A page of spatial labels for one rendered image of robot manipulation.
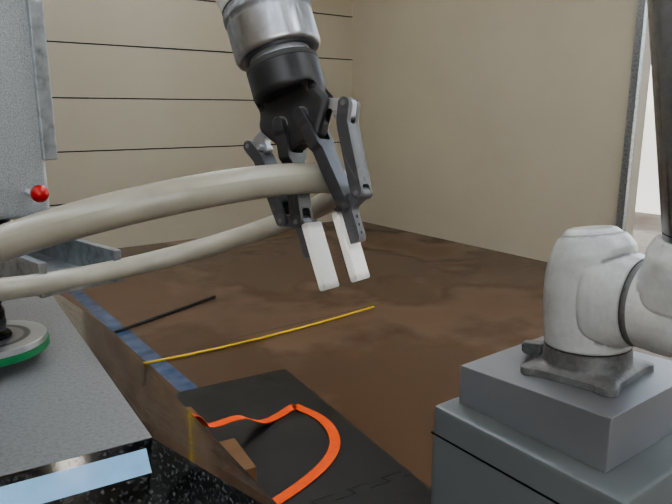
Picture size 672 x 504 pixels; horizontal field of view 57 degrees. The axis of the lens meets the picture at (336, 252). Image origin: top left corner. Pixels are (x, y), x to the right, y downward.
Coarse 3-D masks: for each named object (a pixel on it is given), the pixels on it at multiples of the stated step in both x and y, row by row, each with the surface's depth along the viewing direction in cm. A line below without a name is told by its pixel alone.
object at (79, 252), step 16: (80, 240) 100; (32, 256) 109; (48, 256) 109; (64, 256) 105; (80, 256) 100; (96, 256) 96; (112, 256) 93; (0, 272) 95; (16, 272) 90; (32, 272) 86; (80, 288) 89
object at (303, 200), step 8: (280, 120) 62; (280, 128) 62; (280, 136) 62; (280, 144) 62; (288, 144) 62; (280, 152) 62; (288, 152) 62; (296, 152) 63; (304, 152) 65; (280, 160) 63; (288, 160) 62; (296, 160) 63; (304, 160) 64; (288, 200) 63; (296, 200) 62; (304, 200) 63; (296, 208) 63; (304, 208) 64; (296, 216) 63; (312, 216) 64; (296, 224) 63
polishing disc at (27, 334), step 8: (8, 320) 134; (16, 320) 134; (24, 320) 134; (16, 328) 129; (24, 328) 129; (32, 328) 129; (40, 328) 129; (16, 336) 125; (24, 336) 125; (32, 336) 125; (40, 336) 125; (0, 344) 120; (8, 344) 120; (16, 344) 120; (24, 344) 120; (32, 344) 121; (0, 352) 116; (8, 352) 117; (16, 352) 118
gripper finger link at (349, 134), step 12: (348, 108) 59; (336, 120) 59; (348, 120) 59; (348, 132) 59; (348, 144) 59; (360, 144) 61; (348, 156) 59; (360, 156) 60; (348, 168) 59; (360, 168) 60; (348, 180) 59; (360, 180) 59; (360, 192) 59; (372, 192) 61
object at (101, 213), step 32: (128, 192) 50; (160, 192) 51; (192, 192) 52; (224, 192) 53; (256, 192) 55; (288, 192) 58; (320, 192) 63; (0, 224) 51; (32, 224) 50; (64, 224) 49; (96, 224) 50; (128, 224) 51; (256, 224) 93; (0, 256) 51; (160, 256) 95; (192, 256) 96; (0, 288) 77; (32, 288) 82; (64, 288) 87
